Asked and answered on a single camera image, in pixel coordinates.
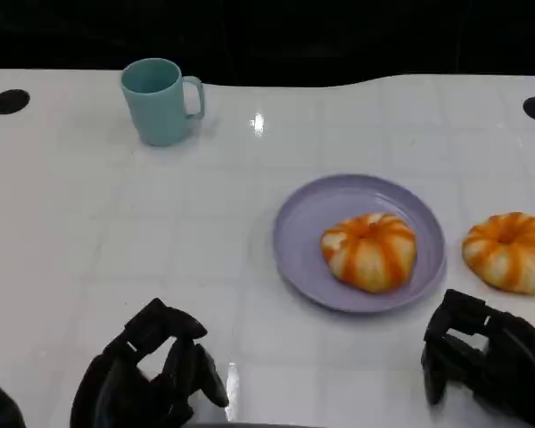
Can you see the lilac plate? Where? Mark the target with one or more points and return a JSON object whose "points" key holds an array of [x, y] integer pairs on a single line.
{"points": [[303, 223]]}

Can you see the orange white toy bread roll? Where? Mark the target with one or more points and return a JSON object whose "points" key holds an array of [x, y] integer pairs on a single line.
{"points": [[510, 258], [370, 254]]}

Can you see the pale green mug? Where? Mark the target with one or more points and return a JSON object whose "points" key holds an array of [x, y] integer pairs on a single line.
{"points": [[156, 107]]}

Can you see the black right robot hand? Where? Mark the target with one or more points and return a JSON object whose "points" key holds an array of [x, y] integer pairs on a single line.
{"points": [[504, 361]]}

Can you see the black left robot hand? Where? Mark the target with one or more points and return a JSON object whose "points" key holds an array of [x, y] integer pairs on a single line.
{"points": [[116, 392]]}

